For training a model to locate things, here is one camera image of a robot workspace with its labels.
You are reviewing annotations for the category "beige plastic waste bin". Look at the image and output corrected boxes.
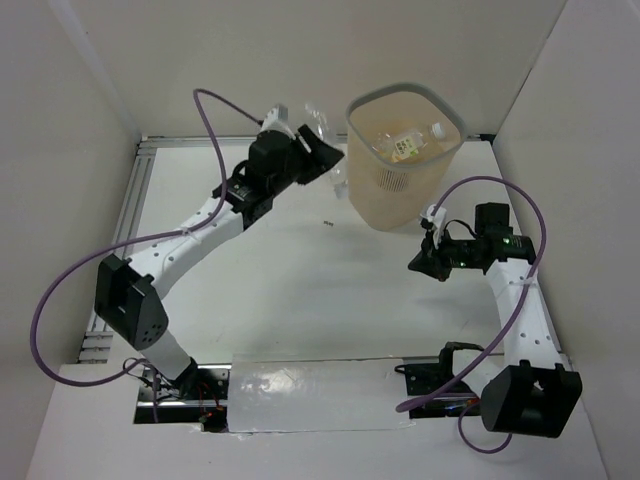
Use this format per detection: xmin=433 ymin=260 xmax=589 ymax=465
xmin=346 ymin=82 xmax=468 ymax=231

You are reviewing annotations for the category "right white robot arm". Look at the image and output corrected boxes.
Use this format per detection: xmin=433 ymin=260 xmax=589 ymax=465
xmin=409 ymin=203 xmax=582 ymax=438

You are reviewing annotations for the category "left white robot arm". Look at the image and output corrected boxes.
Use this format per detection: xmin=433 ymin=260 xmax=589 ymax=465
xmin=94 ymin=125 xmax=344 ymax=399

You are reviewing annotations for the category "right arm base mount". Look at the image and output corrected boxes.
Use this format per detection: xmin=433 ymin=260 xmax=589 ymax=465
xmin=394 ymin=360 xmax=500 ymax=419

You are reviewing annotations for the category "clear bottle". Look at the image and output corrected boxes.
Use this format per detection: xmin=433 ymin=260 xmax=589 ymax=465
xmin=372 ymin=132 xmax=395 ymax=157
xmin=304 ymin=101 xmax=351 ymax=200

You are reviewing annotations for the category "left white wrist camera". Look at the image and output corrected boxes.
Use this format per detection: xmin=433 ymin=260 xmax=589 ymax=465
xmin=260 ymin=104 xmax=295 ymax=138

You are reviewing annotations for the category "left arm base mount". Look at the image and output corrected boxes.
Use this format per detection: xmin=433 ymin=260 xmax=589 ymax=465
xmin=129 ymin=364 xmax=231 ymax=433

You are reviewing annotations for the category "square bottle orange label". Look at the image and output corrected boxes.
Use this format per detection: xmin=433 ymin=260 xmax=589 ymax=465
xmin=391 ymin=122 xmax=447 ymax=164

